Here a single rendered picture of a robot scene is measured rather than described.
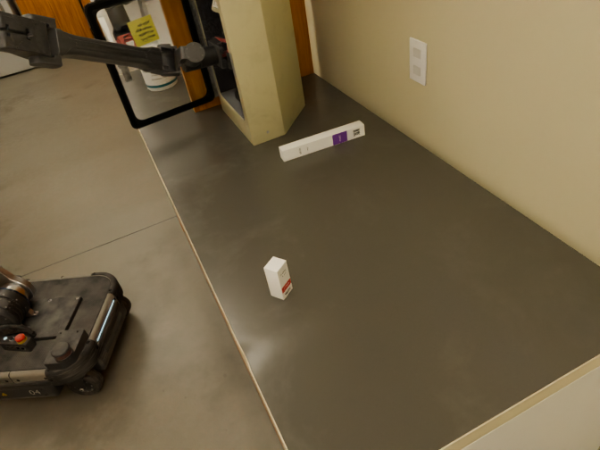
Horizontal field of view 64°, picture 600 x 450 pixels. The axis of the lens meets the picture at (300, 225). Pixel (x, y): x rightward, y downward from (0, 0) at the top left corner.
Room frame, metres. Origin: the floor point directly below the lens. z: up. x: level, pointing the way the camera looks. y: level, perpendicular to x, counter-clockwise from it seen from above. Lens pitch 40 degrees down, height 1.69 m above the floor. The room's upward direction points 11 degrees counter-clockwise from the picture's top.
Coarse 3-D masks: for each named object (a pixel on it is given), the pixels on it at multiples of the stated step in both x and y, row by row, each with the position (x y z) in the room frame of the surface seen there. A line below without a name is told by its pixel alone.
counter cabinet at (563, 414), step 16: (576, 384) 0.41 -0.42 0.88; (592, 384) 0.43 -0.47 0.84; (544, 400) 0.39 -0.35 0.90; (560, 400) 0.40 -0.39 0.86; (576, 400) 0.42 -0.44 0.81; (592, 400) 0.44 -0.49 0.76; (528, 416) 0.38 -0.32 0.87; (544, 416) 0.39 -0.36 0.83; (560, 416) 0.41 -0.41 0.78; (576, 416) 0.43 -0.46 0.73; (592, 416) 0.45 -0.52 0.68; (496, 432) 0.36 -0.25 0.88; (512, 432) 0.37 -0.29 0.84; (528, 432) 0.38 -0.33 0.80; (544, 432) 0.40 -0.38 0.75; (560, 432) 0.42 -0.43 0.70; (576, 432) 0.44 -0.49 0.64; (592, 432) 0.46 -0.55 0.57; (464, 448) 0.34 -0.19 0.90; (480, 448) 0.35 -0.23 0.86; (496, 448) 0.36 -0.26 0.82; (512, 448) 0.38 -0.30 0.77; (528, 448) 0.39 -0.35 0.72; (544, 448) 0.41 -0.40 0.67; (560, 448) 0.42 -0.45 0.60; (576, 448) 0.45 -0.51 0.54; (592, 448) 0.47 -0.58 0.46
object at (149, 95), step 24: (96, 0) 1.52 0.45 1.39; (144, 0) 1.57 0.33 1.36; (168, 0) 1.60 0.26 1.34; (120, 24) 1.53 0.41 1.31; (144, 24) 1.56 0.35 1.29; (168, 24) 1.59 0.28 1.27; (120, 72) 1.51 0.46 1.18; (144, 72) 1.54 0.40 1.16; (192, 72) 1.60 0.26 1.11; (144, 96) 1.53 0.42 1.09; (168, 96) 1.56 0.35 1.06; (192, 96) 1.59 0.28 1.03
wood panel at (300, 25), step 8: (296, 0) 1.81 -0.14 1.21; (296, 8) 1.81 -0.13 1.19; (304, 8) 1.82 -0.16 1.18; (296, 16) 1.80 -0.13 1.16; (304, 16) 1.81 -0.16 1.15; (296, 24) 1.80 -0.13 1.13; (304, 24) 1.81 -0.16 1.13; (296, 32) 1.80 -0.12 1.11; (304, 32) 1.81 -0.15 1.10; (296, 40) 1.80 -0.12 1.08; (304, 40) 1.81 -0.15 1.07; (296, 48) 1.80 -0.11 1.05; (304, 48) 1.81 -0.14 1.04; (304, 56) 1.81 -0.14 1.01; (304, 64) 1.81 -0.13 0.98; (304, 72) 1.80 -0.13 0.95; (312, 72) 1.81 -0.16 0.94; (208, 104) 1.68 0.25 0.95; (216, 104) 1.69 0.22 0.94
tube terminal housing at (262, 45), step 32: (224, 0) 1.34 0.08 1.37; (256, 0) 1.37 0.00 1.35; (288, 0) 1.54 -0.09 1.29; (224, 32) 1.36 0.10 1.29; (256, 32) 1.36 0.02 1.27; (288, 32) 1.51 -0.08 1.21; (256, 64) 1.36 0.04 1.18; (288, 64) 1.48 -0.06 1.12; (256, 96) 1.35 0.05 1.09; (288, 96) 1.44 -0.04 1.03; (256, 128) 1.35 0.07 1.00; (288, 128) 1.40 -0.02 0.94
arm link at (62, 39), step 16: (32, 16) 1.21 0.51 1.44; (48, 32) 1.24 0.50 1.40; (64, 32) 1.24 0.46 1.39; (64, 48) 1.21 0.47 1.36; (80, 48) 1.24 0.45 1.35; (96, 48) 1.27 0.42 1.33; (112, 48) 1.31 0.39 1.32; (128, 48) 1.35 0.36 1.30; (144, 48) 1.39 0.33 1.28; (160, 48) 1.43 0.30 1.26; (32, 64) 1.16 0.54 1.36; (48, 64) 1.17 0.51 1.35; (128, 64) 1.35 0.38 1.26; (144, 64) 1.36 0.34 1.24; (160, 64) 1.40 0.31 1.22
